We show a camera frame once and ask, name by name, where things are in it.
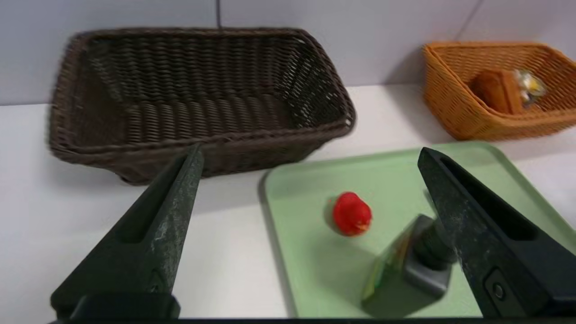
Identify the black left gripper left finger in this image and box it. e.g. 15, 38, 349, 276
49, 144, 204, 318

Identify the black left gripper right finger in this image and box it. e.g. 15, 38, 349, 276
417, 147, 576, 318

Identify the black pump soap bottle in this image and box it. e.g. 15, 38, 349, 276
361, 214, 457, 318

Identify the orange cake slice toy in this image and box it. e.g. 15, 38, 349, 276
470, 68, 547, 114

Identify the dark brown wicker basket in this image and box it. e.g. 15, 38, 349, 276
49, 28, 356, 186

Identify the orange wicker basket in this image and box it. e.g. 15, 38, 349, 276
422, 41, 576, 141

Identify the red rubber duck toy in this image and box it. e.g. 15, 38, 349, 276
332, 192, 373, 237

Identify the light green plastic tray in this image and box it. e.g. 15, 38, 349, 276
260, 141, 576, 318

